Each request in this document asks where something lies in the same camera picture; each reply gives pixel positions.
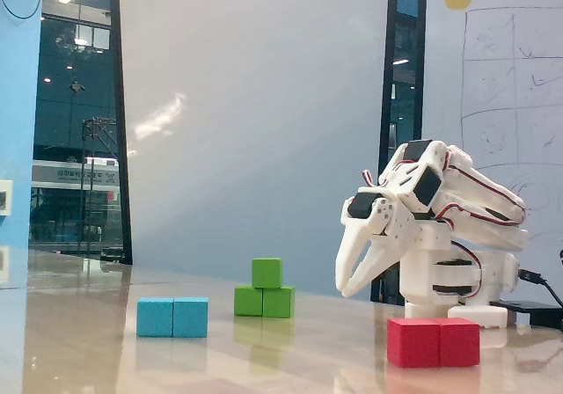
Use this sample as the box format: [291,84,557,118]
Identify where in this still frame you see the white marker board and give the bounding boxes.
[424,0,563,303]

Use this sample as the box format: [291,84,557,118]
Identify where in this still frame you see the long green block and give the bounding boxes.
[233,284,296,319]

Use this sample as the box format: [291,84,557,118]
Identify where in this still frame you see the long blue block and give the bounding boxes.
[136,296,209,339]

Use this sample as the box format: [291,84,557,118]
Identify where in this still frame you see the long red block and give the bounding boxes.
[386,317,481,368]

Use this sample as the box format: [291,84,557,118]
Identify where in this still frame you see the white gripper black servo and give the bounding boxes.
[334,186,419,299]

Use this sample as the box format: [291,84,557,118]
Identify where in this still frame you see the black cable with plug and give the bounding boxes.
[517,269,563,308]

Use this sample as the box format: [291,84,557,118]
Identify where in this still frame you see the black slanted frame post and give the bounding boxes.
[108,0,135,266]

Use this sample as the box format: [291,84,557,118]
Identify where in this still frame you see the black window frame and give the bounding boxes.
[370,0,428,303]

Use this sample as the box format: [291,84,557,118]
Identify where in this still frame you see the black power box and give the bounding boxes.
[488,299,563,327]

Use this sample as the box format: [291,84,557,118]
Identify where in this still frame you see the small green cube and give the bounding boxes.
[252,258,283,289]

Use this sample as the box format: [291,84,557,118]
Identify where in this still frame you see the dark scaffold tower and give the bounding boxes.
[81,116,119,259]

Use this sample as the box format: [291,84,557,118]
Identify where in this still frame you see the white sign banner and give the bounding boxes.
[31,159,121,189]

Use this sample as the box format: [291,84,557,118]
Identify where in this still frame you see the white wall socket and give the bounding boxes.
[0,179,14,216]

